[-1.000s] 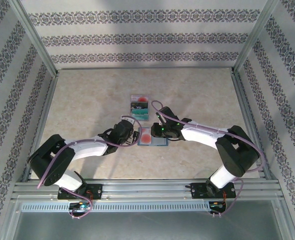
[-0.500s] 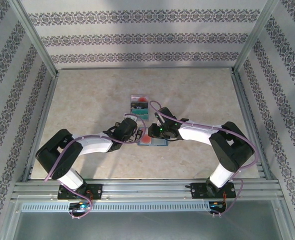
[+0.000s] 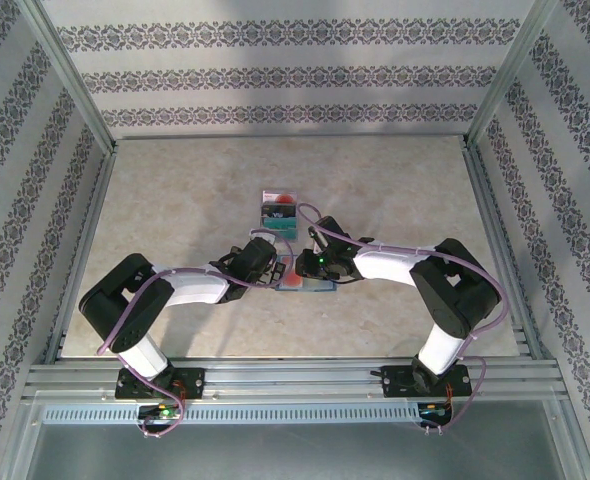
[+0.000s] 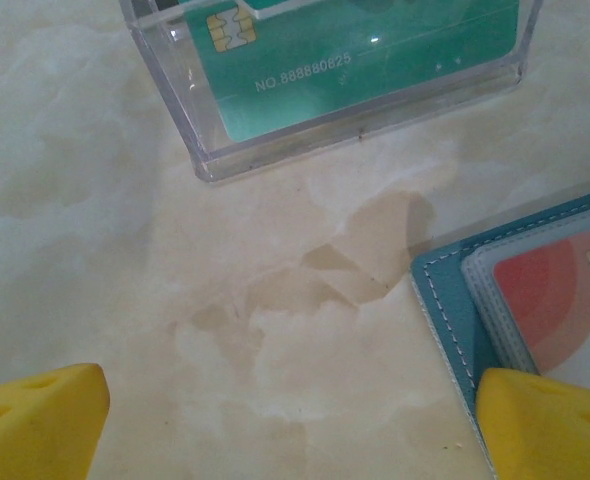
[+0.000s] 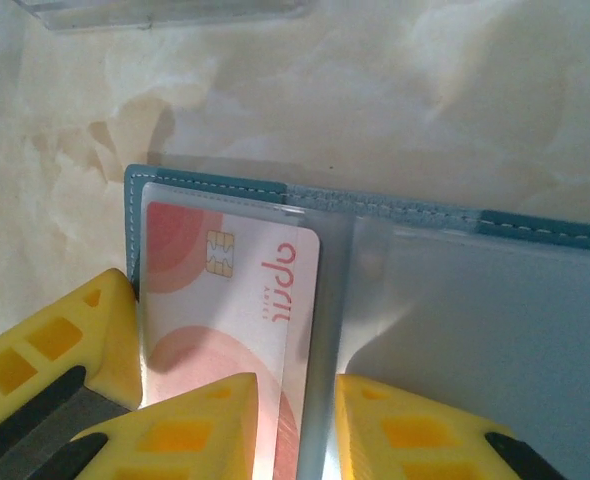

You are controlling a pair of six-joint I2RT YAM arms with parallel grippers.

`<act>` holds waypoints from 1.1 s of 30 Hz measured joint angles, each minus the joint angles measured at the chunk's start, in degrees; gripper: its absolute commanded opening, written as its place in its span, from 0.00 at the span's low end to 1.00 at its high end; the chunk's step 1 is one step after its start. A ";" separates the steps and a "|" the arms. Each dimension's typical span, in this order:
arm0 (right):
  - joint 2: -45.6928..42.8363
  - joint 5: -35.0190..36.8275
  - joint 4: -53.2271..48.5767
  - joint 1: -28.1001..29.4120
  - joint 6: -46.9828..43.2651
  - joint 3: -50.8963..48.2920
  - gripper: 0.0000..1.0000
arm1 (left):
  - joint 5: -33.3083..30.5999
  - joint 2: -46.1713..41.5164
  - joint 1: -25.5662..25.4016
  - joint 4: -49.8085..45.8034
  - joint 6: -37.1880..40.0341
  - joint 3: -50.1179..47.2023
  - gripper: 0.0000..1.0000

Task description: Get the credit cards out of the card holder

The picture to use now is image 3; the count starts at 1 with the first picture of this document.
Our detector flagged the white card pink circles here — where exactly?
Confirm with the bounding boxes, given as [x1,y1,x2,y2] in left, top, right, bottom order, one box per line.
[280,255,305,290]

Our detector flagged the blue card holder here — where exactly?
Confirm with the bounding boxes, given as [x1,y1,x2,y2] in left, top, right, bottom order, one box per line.
[274,252,336,294]

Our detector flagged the clear acrylic card box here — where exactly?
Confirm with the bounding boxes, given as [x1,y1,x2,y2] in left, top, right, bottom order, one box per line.
[258,188,302,242]

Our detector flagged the teal card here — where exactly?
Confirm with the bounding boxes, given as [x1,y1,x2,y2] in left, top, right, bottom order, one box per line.
[262,217,300,240]

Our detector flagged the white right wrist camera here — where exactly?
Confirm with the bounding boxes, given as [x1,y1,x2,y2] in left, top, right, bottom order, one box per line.
[306,225,326,254]

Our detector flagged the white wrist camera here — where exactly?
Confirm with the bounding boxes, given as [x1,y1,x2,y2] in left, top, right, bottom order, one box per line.
[306,225,326,254]
[248,227,279,246]

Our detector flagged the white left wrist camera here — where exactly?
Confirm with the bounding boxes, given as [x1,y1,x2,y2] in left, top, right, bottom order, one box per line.
[248,227,279,246]

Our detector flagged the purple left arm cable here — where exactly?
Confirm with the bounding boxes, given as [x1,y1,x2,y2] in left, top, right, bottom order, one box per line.
[96,227,292,441]

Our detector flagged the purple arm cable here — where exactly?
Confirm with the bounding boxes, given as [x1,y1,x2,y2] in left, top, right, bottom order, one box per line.
[297,201,506,436]
[96,227,292,441]

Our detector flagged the aluminium back rail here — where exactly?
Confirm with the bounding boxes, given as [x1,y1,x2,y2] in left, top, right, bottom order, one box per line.
[110,131,471,143]

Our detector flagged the aluminium mounting rail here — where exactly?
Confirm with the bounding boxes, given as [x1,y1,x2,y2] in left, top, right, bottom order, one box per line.
[22,357,561,401]

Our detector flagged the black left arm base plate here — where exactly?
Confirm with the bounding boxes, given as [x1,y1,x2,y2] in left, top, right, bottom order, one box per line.
[114,367,207,401]

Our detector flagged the perforated metal cable duct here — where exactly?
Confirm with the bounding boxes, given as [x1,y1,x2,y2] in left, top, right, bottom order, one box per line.
[42,403,456,425]

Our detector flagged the aluminium side rail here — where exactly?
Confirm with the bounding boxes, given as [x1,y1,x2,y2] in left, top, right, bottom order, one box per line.
[42,142,121,364]
[462,139,546,359]

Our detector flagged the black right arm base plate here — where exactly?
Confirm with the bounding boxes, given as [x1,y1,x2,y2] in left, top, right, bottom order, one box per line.
[380,364,474,399]

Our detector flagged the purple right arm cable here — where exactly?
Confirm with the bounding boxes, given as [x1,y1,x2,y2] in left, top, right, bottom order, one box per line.
[297,201,506,436]

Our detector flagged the aluminium frame post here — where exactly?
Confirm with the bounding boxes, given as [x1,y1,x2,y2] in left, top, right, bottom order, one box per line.
[464,0,559,146]
[17,0,119,156]

